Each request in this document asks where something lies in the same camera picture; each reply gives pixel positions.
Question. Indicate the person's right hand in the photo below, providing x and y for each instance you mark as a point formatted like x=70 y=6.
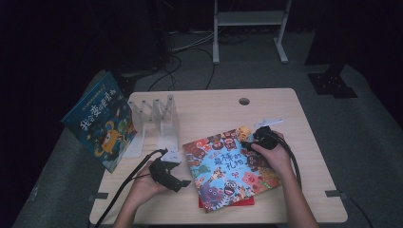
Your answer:
x=277 y=158

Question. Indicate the white expandable book rack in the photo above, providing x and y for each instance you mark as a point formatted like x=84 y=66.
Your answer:
x=160 y=126

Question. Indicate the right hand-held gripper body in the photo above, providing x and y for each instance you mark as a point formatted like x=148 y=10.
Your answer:
x=266 y=139

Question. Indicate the grey table edge clip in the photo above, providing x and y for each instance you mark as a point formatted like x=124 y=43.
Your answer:
x=334 y=193
x=98 y=196

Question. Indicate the white metal desk frame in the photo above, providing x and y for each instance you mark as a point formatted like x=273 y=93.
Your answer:
x=250 y=17

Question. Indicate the light blue animals picture book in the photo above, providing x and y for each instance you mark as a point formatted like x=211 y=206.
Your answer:
x=221 y=171

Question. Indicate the black stand base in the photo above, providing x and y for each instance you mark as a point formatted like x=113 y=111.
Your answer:
x=331 y=84
x=126 y=80

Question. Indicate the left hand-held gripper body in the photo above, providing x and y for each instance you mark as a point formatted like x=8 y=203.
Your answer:
x=161 y=172

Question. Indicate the dark blue monster picture book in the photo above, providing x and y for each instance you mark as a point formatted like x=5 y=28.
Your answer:
x=99 y=126

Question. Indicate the red picture book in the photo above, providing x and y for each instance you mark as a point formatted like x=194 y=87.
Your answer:
x=244 y=201

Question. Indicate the person's left hand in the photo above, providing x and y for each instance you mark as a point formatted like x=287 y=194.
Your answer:
x=142 y=190

